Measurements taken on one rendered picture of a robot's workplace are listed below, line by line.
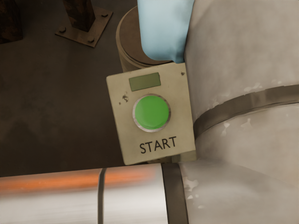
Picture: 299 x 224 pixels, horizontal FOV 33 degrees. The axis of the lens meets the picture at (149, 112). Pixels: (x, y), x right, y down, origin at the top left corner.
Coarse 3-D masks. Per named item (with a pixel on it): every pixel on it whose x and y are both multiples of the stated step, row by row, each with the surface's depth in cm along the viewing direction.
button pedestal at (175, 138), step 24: (144, 72) 60; (168, 72) 60; (120, 96) 60; (144, 96) 60; (168, 96) 60; (120, 120) 60; (168, 120) 59; (120, 144) 60; (144, 144) 59; (168, 144) 59; (192, 144) 60
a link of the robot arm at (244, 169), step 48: (240, 96) 18; (288, 96) 17; (240, 144) 18; (288, 144) 17; (0, 192) 18; (48, 192) 17; (96, 192) 17; (144, 192) 17; (192, 192) 17; (240, 192) 17; (288, 192) 16
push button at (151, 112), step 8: (152, 96) 59; (144, 104) 59; (152, 104) 59; (160, 104) 59; (136, 112) 59; (144, 112) 59; (152, 112) 59; (160, 112) 59; (168, 112) 59; (144, 120) 59; (152, 120) 59; (160, 120) 59; (152, 128) 59
